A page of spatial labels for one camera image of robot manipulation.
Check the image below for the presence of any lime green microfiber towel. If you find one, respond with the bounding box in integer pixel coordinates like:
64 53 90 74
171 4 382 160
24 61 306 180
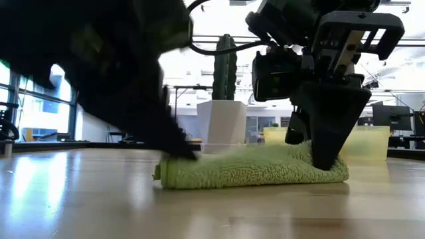
152 141 350 190

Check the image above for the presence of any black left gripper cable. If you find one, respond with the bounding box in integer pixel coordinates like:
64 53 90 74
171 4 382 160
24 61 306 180
185 0 270 56

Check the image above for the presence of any green cactus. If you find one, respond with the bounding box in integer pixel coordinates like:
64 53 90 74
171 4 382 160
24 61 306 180
211 33 238 101

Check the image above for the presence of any black computer monitor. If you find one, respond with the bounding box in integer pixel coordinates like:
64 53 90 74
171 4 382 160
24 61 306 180
371 104 412 131
413 111 425 150

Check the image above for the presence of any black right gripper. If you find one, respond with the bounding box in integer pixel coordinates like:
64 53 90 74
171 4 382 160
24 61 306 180
245 0 406 171

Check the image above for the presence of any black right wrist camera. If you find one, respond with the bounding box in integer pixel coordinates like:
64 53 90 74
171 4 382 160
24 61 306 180
251 49 303 102

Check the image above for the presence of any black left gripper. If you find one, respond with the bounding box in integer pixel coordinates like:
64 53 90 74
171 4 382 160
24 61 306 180
62 0 197 161

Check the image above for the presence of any yellow translucent basket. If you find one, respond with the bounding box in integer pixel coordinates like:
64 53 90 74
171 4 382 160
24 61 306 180
263 125 391 163

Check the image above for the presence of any white plant pot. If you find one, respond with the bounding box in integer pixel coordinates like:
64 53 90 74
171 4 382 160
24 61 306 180
196 100 248 154

